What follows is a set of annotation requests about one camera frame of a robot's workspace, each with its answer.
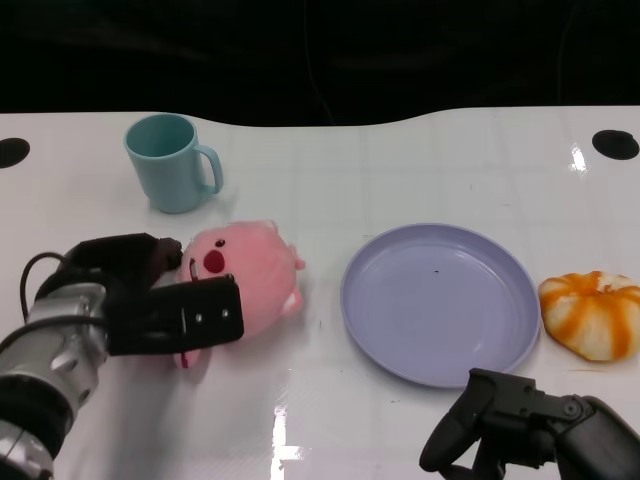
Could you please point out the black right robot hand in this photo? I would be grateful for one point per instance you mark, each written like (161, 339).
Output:
(585, 440)

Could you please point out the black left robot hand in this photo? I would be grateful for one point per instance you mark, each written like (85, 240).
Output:
(165, 320)

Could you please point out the pink plush beaver doll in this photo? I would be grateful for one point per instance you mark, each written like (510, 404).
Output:
(255, 265)

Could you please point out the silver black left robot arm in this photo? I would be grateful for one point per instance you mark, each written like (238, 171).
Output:
(60, 320)

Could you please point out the lavender plastic plate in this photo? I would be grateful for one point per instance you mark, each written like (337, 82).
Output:
(435, 310)

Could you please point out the orange white plush bun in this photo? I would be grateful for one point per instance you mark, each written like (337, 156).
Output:
(590, 315)

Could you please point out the light blue plastic mug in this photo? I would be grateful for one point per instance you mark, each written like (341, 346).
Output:
(167, 175)

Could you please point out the black round table grommet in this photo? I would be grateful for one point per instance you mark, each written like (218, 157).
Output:
(615, 145)
(12, 153)

